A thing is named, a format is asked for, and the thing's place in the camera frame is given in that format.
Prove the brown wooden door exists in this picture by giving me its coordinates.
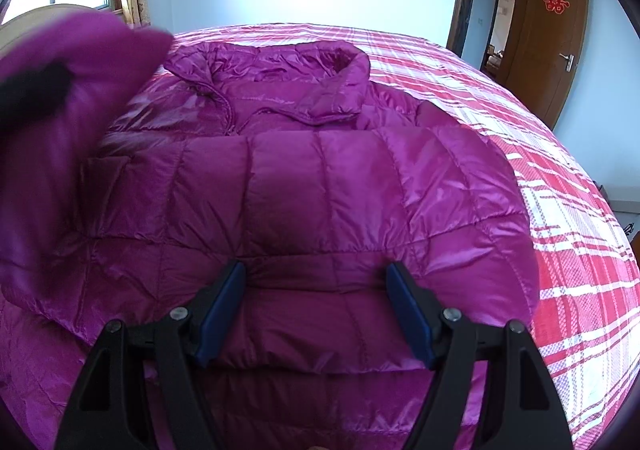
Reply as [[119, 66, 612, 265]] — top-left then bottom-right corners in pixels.
[[504, 0, 592, 131]]

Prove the red plaid bed sheet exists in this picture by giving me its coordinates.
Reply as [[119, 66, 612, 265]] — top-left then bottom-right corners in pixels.
[[167, 22, 640, 448]]

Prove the purple down jacket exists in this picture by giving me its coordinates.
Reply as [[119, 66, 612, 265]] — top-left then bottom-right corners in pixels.
[[0, 12, 542, 450]]

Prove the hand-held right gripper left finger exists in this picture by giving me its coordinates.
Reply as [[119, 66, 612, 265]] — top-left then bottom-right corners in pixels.
[[55, 260, 247, 450]]

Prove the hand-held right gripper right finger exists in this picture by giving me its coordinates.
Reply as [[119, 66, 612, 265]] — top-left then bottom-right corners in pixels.
[[386, 262, 574, 450]]

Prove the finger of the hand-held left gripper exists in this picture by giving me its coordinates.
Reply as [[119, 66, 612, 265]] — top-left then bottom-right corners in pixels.
[[0, 60, 73, 113]]

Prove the wooden headboard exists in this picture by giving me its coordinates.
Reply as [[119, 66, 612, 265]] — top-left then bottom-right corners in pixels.
[[0, 4, 126, 61]]

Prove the brown wooden door frame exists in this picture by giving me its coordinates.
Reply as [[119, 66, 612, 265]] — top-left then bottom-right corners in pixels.
[[446, 0, 537, 76]]

